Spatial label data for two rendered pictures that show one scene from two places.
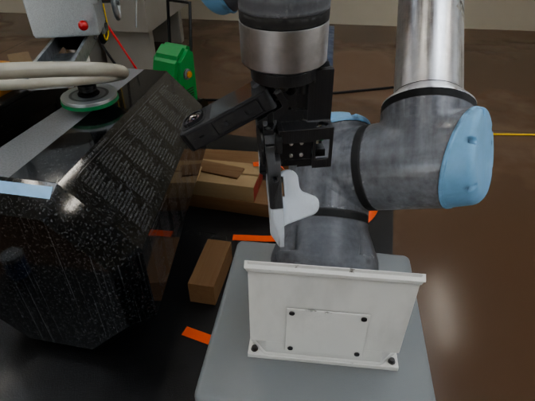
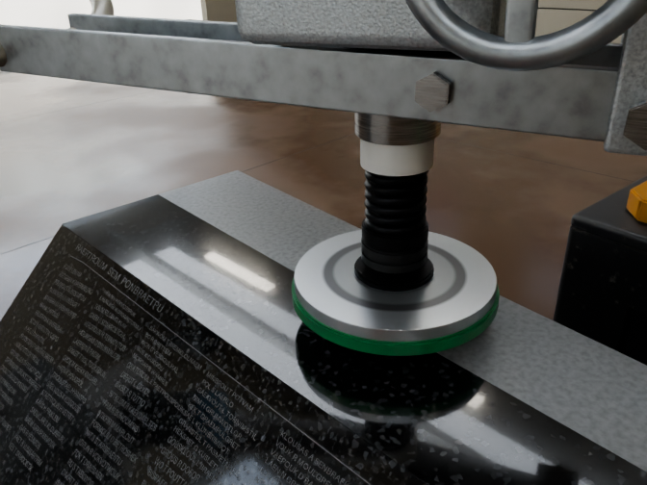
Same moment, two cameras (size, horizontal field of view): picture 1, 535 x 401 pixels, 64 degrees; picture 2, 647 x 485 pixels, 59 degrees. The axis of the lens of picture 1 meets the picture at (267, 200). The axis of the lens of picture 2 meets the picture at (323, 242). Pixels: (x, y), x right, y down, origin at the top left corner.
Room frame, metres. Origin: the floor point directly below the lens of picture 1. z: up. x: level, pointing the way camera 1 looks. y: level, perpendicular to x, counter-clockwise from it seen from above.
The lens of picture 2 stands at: (1.88, 0.25, 1.17)
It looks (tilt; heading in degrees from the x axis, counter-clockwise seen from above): 27 degrees down; 128
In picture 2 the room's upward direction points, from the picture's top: 2 degrees counter-clockwise
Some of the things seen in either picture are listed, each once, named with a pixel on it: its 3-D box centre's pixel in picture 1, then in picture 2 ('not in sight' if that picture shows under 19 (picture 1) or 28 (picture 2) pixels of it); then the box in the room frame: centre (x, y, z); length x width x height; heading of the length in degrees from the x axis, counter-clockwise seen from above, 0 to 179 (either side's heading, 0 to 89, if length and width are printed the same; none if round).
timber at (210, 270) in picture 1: (211, 270); not in sight; (1.42, 0.26, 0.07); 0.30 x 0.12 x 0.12; 169
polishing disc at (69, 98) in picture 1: (89, 95); (393, 275); (1.62, 0.71, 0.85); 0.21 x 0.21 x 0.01
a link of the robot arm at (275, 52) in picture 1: (283, 41); not in sight; (0.45, -0.02, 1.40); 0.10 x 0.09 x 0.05; 7
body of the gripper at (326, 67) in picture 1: (290, 114); not in sight; (0.45, -0.03, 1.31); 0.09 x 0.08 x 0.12; 97
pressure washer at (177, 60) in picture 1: (173, 66); not in sight; (3.19, 0.71, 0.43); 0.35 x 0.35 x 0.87; 61
